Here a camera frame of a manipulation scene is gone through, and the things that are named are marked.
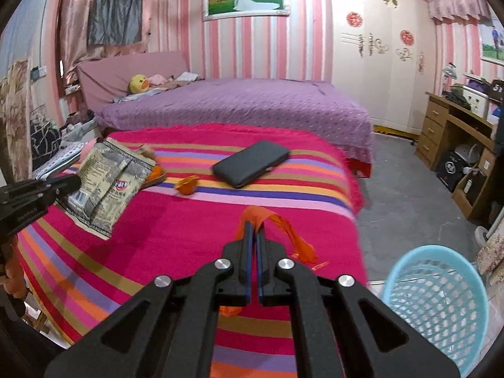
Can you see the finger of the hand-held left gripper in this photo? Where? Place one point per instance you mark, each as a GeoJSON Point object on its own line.
{"type": "Point", "coordinates": [35, 204]}
{"type": "Point", "coordinates": [51, 185]}

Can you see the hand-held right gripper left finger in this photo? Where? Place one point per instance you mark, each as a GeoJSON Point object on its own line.
{"type": "Point", "coordinates": [247, 252]}

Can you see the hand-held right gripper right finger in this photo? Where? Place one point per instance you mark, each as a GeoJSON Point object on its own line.
{"type": "Point", "coordinates": [260, 267]}

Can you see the orange plastic wrapper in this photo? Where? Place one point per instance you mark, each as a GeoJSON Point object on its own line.
{"type": "Point", "coordinates": [256, 214]}

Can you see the foil snack packet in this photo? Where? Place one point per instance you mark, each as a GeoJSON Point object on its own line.
{"type": "Point", "coordinates": [106, 189]}

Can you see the beige metal tray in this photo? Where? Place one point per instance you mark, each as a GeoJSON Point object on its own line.
{"type": "Point", "coordinates": [155, 183]}

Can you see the light blue plastic basket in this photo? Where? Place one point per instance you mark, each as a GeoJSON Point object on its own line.
{"type": "Point", "coordinates": [429, 303]}

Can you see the person's left hand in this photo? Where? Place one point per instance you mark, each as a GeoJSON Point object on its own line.
{"type": "Point", "coordinates": [12, 279]}

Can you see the dark patterned cloth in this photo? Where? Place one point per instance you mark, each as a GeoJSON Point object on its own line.
{"type": "Point", "coordinates": [45, 141]}

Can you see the pink steel-lined mug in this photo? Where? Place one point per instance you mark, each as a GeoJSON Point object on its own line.
{"type": "Point", "coordinates": [88, 147]}

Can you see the red striped blanket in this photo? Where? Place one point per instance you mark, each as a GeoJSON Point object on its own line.
{"type": "Point", "coordinates": [165, 236]}

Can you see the floral beige curtain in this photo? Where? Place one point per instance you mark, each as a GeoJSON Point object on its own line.
{"type": "Point", "coordinates": [13, 110]}

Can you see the black wallet case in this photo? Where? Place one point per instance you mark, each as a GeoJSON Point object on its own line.
{"type": "Point", "coordinates": [252, 163]}

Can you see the small orange bowl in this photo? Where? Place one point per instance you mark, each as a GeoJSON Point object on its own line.
{"type": "Point", "coordinates": [187, 186]}

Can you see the white power strip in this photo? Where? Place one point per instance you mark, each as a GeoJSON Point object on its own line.
{"type": "Point", "coordinates": [69, 89]}

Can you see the pink covered headboard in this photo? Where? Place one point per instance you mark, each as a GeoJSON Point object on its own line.
{"type": "Point", "coordinates": [118, 71]}

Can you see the yellow duck plush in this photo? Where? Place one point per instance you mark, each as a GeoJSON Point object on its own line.
{"type": "Point", "coordinates": [138, 84]}

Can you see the purple dotted bedspread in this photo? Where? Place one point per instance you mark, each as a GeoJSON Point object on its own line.
{"type": "Point", "coordinates": [244, 106]}

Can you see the pink cloth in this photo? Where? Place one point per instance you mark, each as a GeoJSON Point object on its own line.
{"type": "Point", "coordinates": [158, 79]}

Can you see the pink satin curtain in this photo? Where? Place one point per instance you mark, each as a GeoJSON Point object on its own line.
{"type": "Point", "coordinates": [75, 15]}

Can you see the white and blue cloth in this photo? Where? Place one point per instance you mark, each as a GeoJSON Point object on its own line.
{"type": "Point", "coordinates": [189, 76]}

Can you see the grey hanging cloth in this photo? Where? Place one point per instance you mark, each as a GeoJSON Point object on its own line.
{"type": "Point", "coordinates": [116, 6]}

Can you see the wooden desk with drawers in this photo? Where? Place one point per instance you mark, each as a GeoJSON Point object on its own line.
{"type": "Point", "coordinates": [435, 126]}

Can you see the white wardrobe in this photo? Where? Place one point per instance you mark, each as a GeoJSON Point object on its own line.
{"type": "Point", "coordinates": [378, 67]}

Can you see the cardboard box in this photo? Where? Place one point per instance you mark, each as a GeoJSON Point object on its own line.
{"type": "Point", "coordinates": [487, 163]}

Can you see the red paper decoration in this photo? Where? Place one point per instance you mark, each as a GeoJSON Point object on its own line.
{"type": "Point", "coordinates": [354, 19]}
{"type": "Point", "coordinates": [406, 36]}

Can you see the desk lamp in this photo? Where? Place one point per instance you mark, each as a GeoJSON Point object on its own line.
{"type": "Point", "coordinates": [449, 71]}

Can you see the white flowered box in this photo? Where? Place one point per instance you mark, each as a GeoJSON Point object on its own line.
{"type": "Point", "coordinates": [476, 100]}

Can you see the framed outdoor photo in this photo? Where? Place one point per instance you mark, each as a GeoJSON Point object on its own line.
{"type": "Point", "coordinates": [492, 43]}

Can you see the wall outlet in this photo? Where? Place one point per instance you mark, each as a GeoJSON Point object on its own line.
{"type": "Point", "coordinates": [37, 73]}

